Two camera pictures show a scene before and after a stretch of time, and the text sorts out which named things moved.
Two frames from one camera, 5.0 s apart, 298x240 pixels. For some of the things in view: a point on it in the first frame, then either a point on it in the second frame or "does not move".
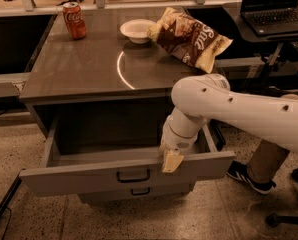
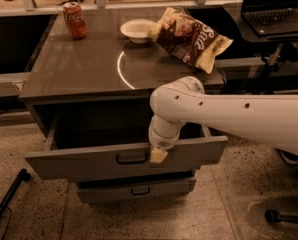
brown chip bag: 191,40 does not move
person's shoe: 239,171 → 289,157
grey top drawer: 94,169 → 100,142
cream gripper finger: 172,159 → 157,154
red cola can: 75,20 does not move
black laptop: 274,8 does not move
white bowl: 137,30 does not move
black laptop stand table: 235,10 does not move
